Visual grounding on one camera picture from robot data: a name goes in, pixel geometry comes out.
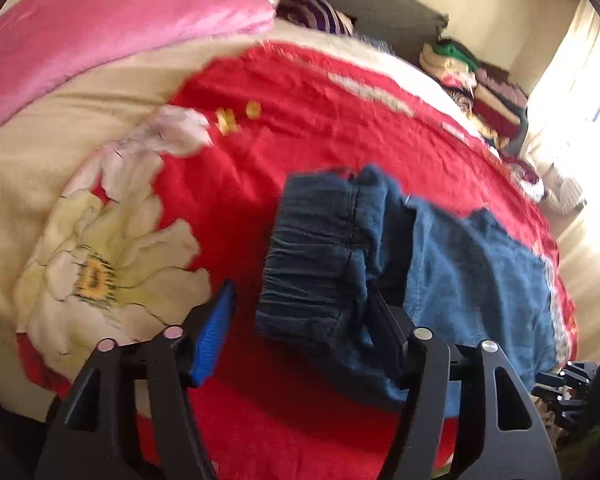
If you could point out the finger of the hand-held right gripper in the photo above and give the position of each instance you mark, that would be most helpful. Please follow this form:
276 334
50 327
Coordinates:
580 372
560 400

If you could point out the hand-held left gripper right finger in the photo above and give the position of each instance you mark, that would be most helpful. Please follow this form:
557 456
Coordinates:
395 345

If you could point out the white cloth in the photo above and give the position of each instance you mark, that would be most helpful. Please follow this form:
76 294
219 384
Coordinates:
565 190

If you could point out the stack of folded clothes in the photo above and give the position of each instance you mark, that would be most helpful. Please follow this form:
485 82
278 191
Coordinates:
490 95

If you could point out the pink quilt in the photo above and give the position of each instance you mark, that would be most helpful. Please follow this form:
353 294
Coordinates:
80 35

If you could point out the grey blue cloth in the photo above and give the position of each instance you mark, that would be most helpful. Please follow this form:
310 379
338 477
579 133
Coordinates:
372 42

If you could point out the blue denim pants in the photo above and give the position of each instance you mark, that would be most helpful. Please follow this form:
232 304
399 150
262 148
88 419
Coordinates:
320 240

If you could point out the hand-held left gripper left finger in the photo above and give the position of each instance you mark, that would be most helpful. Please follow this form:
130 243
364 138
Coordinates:
212 332

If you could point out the grey headboard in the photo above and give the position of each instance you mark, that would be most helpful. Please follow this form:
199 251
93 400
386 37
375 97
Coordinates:
380 5

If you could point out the red floral bedspread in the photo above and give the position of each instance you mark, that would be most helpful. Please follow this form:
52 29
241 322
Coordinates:
290 125

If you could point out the cream curtain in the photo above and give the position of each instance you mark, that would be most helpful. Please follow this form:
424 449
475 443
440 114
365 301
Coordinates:
575 70

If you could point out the purple striped pillow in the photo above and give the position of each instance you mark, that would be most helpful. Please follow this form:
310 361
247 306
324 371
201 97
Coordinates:
312 12

